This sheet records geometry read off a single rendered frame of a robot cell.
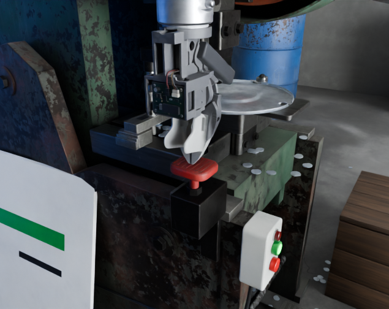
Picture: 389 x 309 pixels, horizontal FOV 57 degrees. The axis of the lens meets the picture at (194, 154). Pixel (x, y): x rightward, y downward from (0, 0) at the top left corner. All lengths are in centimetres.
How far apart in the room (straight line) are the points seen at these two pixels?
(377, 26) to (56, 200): 360
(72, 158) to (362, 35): 355
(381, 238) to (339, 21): 315
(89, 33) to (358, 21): 348
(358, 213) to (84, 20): 100
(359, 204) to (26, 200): 107
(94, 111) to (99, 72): 10
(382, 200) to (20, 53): 121
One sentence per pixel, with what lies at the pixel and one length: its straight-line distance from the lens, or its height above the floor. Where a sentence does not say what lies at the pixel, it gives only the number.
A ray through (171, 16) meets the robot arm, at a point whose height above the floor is 99.
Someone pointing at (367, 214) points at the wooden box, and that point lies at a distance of 132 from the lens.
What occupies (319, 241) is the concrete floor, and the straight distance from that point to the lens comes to 174.
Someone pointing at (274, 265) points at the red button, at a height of 55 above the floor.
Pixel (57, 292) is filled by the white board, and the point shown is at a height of 23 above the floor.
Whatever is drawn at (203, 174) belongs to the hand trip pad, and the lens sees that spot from 57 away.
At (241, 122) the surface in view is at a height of 74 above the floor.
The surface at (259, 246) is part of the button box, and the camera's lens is 68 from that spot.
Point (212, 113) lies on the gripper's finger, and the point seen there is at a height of 86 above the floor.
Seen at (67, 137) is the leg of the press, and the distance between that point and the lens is 97.
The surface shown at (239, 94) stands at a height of 79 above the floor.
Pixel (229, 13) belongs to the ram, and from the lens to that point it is 87.
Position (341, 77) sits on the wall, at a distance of 425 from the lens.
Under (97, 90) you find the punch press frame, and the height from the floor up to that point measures 79.
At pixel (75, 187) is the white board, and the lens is 98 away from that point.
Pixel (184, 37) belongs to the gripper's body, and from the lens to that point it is 49.
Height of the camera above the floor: 103
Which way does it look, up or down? 25 degrees down
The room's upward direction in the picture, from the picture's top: straight up
